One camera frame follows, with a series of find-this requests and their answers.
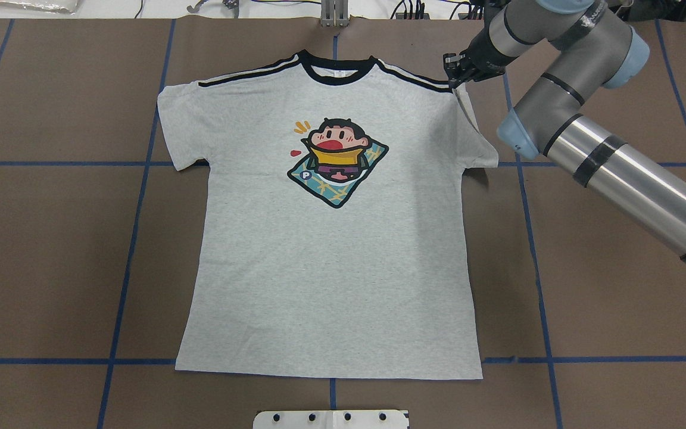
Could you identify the grey cartoon print t-shirt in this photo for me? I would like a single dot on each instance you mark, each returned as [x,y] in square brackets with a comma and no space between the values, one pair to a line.
[333,242]

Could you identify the clear plastic bag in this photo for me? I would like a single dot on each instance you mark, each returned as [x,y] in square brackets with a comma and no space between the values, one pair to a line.
[61,7]

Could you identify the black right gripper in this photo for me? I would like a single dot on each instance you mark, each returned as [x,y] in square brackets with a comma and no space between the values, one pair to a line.
[481,59]

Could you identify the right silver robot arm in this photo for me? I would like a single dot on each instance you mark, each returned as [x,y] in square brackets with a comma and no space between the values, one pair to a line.
[596,51]

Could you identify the aluminium frame post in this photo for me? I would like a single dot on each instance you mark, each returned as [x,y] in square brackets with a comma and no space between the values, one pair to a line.
[334,13]

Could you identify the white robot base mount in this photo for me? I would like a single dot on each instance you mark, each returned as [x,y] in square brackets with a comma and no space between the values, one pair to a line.
[383,418]

